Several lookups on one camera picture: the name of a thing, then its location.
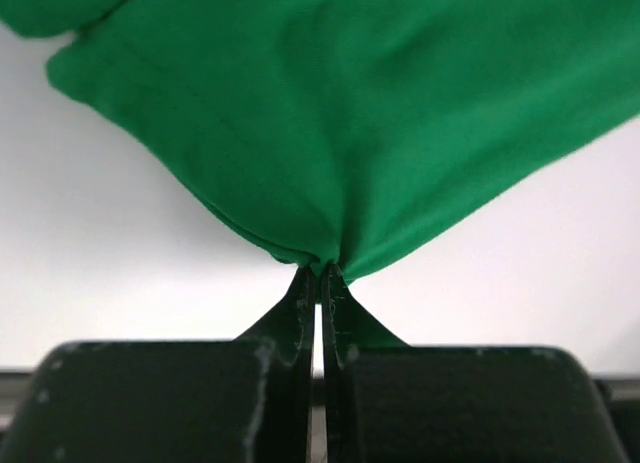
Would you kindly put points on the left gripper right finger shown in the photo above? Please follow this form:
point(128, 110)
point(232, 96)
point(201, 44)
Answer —
point(387, 401)

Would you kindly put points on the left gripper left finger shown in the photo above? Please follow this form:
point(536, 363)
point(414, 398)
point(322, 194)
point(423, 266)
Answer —
point(242, 400)

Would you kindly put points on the green t shirt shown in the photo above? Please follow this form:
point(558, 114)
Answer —
point(346, 132)

